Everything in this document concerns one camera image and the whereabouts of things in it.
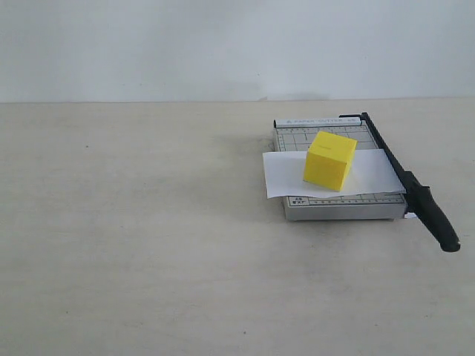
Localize yellow foam cube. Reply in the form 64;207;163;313
303;131;358;191

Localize white paper sheet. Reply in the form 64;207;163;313
263;149;406;199

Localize black cutter blade arm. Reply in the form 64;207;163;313
339;112;461;252

